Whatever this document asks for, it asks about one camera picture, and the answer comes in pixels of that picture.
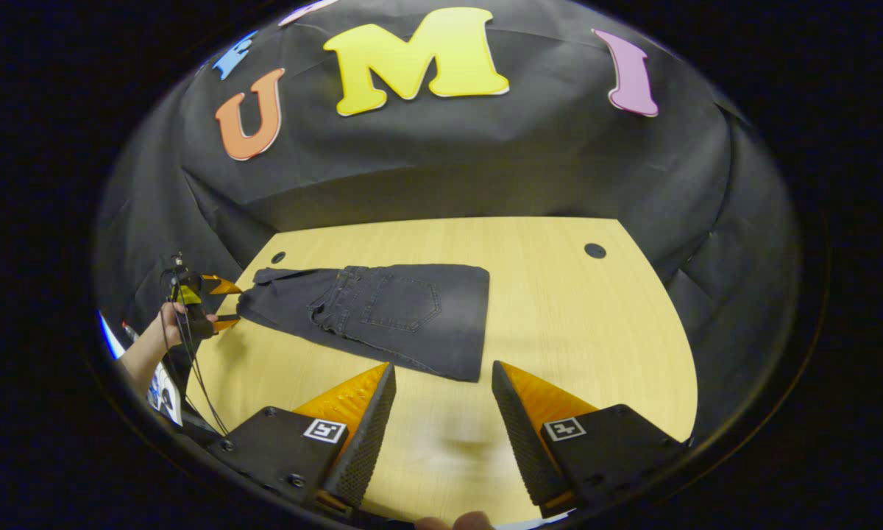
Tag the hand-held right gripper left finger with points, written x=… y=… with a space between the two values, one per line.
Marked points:
x=368 y=449

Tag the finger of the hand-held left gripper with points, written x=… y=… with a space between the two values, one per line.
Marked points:
x=221 y=285
x=227 y=322

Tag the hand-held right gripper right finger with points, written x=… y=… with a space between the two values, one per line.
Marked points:
x=526 y=442

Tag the dark grey jeans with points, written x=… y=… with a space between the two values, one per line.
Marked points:
x=412 y=316

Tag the white printed object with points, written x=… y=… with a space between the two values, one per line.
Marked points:
x=163 y=394

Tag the black backdrop cloth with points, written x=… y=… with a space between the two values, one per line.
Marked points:
x=486 y=162

